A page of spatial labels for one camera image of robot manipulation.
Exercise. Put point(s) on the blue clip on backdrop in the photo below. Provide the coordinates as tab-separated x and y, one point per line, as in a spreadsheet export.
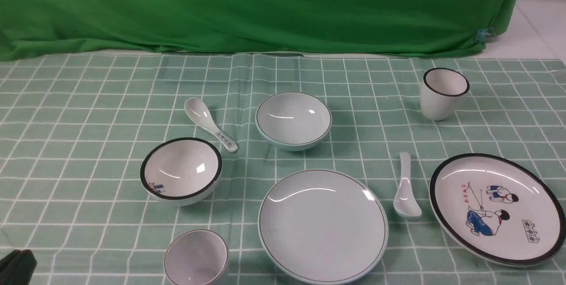
481	36

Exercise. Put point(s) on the black rimmed cartoon plate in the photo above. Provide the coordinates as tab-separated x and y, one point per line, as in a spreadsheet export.
497	209

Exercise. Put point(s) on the black rimmed white cup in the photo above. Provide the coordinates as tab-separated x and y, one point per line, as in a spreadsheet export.
442	91

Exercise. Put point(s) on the plain white spoon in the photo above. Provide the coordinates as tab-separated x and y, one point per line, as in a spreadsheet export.
405	203

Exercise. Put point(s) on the pale green plate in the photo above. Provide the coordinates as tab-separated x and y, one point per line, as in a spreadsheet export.
323	227

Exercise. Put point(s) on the green backdrop cloth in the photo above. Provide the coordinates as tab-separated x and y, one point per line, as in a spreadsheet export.
408	28

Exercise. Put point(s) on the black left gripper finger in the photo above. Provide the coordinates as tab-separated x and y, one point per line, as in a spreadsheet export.
17	268

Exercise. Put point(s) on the white spoon with printed handle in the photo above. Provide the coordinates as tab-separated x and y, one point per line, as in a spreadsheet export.
199	113

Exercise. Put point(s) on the pale green bowl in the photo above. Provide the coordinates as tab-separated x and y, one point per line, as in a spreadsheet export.
293	121

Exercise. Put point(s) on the green checkered tablecloth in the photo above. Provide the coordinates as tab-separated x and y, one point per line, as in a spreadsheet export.
75	129

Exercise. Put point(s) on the pale green cup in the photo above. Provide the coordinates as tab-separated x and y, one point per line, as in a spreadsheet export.
197	257

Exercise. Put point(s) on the black rimmed white bowl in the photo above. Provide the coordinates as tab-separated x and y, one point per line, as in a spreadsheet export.
181	171

